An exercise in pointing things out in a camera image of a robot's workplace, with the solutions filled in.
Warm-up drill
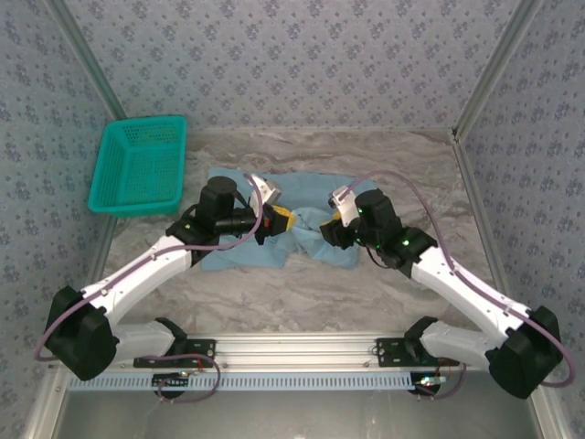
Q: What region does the light blue t-shirt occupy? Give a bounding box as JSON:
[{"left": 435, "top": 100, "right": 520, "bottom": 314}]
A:
[{"left": 199, "top": 166, "right": 363, "bottom": 273}]

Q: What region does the teal plastic mesh basket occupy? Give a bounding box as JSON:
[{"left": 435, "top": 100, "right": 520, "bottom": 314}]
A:
[{"left": 86, "top": 113, "right": 189, "bottom": 219}]

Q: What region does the small black electronics module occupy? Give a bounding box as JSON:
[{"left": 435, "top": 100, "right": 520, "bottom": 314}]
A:
[
  {"left": 152, "top": 372, "right": 191, "bottom": 390},
  {"left": 410, "top": 372, "right": 449, "bottom": 395}
]

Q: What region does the grey metal panel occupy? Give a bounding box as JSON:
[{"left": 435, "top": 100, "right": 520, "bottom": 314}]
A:
[{"left": 54, "top": 388, "right": 545, "bottom": 439}]

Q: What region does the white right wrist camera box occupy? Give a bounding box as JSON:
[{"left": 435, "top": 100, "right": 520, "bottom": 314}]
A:
[{"left": 326, "top": 182, "right": 362, "bottom": 229}]

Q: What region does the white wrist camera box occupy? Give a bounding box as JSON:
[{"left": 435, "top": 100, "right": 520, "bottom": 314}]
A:
[
  {"left": 326, "top": 182, "right": 362, "bottom": 229},
  {"left": 243, "top": 171, "right": 282, "bottom": 208}
]

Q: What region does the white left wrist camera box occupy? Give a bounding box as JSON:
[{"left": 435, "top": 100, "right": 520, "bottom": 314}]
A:
[{"left": 243, "top": 171, "right": 282, "bottom": 208}]

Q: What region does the aluminium frame crossbar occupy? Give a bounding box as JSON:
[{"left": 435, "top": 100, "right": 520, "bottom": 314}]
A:
[{"left": 48, "top": 332, "right": 548, "bottom": 372}]

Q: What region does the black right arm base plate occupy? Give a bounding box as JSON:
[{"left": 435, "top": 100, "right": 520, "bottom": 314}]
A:
[{"left": 376, "top": 337, "right": 461, "bottom": 369}]

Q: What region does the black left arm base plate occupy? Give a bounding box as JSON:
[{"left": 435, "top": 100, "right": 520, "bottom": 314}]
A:
[{"left": 133, "top": 338, "right": 217, "bottom": 369}]

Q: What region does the grey slotted cable duct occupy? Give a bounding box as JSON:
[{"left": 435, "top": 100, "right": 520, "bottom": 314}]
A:
[{"left": 67, "top": 370, "right": 424, "bottom": 392}]

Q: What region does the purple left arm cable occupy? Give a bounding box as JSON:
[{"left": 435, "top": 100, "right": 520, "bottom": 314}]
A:
[{"left": 35, "top": 173, "right": 269, "bottom": 404}]

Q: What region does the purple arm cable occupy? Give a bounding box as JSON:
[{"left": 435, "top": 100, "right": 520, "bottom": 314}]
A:
[
  {"left": 346, "top": 169, "right": 576, "bottom": 402},
  {"left": 35, "top": 173, "right": 269, "bottom": 404}
]

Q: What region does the aluminium corner post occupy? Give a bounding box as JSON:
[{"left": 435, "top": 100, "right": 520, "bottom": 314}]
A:
[
  {"left": 45, "top": 0, "right": 139, "bottom": 144},
  {"left": 451, "top": 0, "right": 546, "bottom": 144}
]

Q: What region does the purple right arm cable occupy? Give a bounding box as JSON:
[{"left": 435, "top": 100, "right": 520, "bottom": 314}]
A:
[{"left": 346, "top": 169, "right": 576, "bottom": 402}]

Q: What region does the aluminium frame leg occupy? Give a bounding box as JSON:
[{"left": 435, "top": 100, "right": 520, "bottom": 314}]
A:
[
  {"left": 523, "top": 369, "right": 572, "bottom": 439},
  {"left": 22, "top": 369, "right": 69, "bottom": 439}
]

